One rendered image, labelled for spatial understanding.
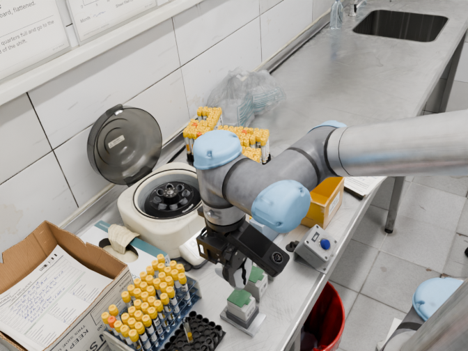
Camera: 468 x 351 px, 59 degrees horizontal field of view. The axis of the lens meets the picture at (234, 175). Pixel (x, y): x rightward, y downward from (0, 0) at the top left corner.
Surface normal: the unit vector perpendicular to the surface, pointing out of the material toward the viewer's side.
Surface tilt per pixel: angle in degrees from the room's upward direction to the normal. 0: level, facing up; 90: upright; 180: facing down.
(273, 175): 8
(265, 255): 29
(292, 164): 22
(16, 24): 93
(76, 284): 2
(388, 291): 0
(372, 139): 53
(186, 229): 90
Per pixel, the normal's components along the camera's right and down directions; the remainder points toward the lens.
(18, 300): -0.09, -0.76
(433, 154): -0.77, 0.34
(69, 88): 0.83, 0.29
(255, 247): 0.33, -0.53
